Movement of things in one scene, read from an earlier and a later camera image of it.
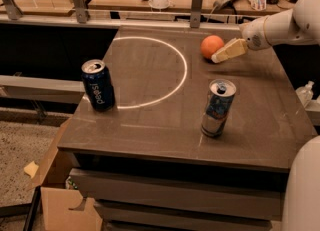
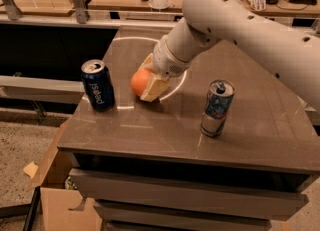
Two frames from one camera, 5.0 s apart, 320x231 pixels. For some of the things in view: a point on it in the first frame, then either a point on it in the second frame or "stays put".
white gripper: [254, 35] to [165, 61]
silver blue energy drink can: [221, 93] stays put
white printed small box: [258, 1] stays put
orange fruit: [209, 44] to [138, 81]
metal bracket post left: [13, 11] stays put
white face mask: [159, 1] stays put
